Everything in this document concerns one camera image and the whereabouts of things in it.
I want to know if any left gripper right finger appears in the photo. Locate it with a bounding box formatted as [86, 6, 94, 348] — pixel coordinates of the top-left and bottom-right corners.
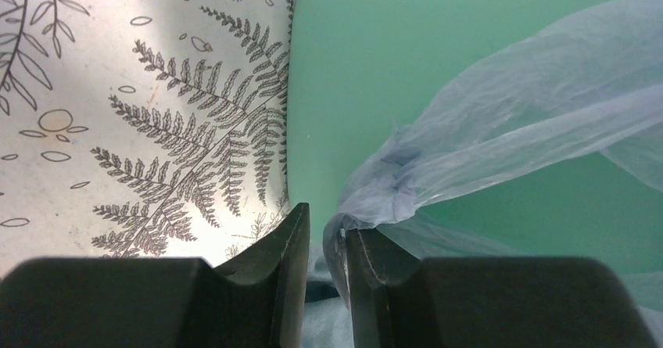
[346, 230, 656, 347]

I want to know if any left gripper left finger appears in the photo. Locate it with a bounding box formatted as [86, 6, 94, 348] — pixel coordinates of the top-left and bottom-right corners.
[1, 203, 310, 347]

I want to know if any green plastic trash bin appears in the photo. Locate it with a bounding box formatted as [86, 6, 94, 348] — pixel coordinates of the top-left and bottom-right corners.
[287, 0, 662, 274]

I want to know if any light blue plastic trash bag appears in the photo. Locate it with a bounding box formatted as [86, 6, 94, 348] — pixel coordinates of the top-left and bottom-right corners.
[323, 0, 662, 347]

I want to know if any blue grey cloth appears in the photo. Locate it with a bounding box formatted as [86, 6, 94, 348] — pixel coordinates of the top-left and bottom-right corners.
[300, 242, 354, 348]

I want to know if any floral patterned table mat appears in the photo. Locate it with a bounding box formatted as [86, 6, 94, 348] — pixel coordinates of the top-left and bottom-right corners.
[1, 0, 295, 274]

